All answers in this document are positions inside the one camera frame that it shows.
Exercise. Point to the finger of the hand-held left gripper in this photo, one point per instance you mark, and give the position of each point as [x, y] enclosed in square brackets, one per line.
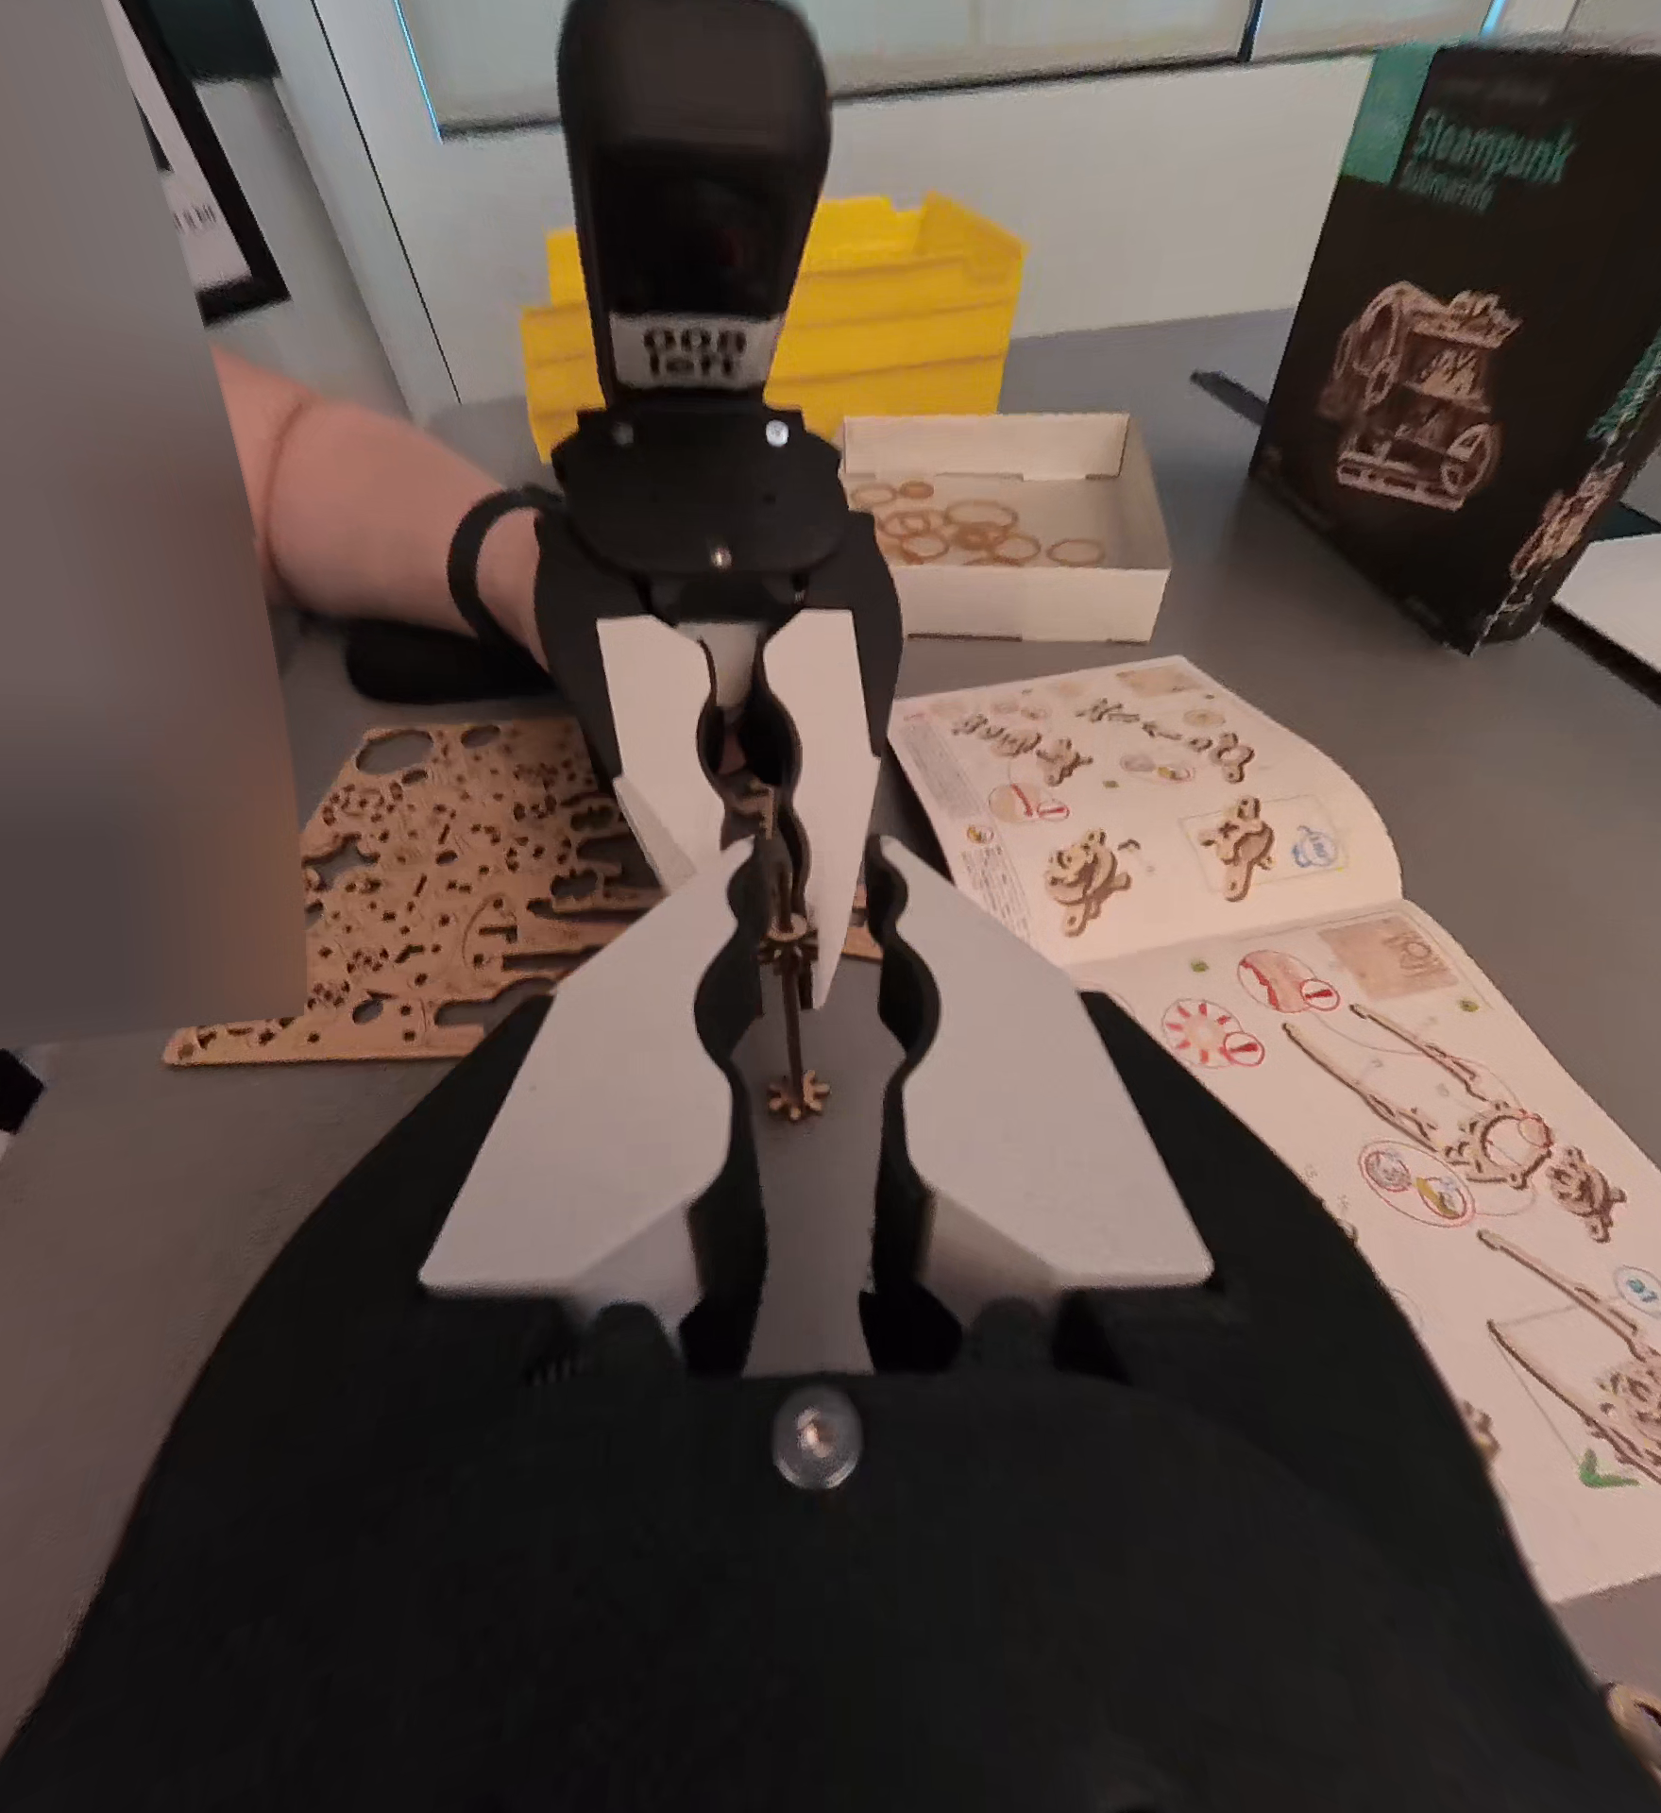
[649, 740]
[838, 740]

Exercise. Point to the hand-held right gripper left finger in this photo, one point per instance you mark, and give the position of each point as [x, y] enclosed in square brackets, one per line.
[588, 1136]

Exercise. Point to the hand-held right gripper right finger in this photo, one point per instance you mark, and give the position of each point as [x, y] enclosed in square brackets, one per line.
[1045, 1136]

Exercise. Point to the wooden axle with gears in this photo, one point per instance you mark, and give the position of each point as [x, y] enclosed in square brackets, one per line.
[796, 1098]

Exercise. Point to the person's left forearm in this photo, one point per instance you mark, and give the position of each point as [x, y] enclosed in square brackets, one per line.
[351, 527]

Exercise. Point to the laser-cut wooden parts sheet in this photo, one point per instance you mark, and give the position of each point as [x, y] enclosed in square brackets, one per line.
[418, 877]

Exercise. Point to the black model kit box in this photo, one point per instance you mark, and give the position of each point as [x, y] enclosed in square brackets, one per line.
[1451, 355]

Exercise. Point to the white cardboard box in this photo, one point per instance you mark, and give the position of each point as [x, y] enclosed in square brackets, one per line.
[1045, 600]

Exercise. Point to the group of wooden rings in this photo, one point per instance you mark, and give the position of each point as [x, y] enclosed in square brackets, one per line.
[979, 517]

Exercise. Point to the yellow box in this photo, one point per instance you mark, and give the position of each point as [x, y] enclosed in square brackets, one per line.
[905, 316]

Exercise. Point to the illustrated instruction booklet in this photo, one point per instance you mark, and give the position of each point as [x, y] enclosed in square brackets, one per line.
[1338, 909]

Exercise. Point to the black framed picture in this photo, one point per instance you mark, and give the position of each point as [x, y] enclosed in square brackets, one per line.
[228, 237]

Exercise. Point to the white sheet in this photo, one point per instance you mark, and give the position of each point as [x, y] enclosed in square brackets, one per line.
[1657, 623]

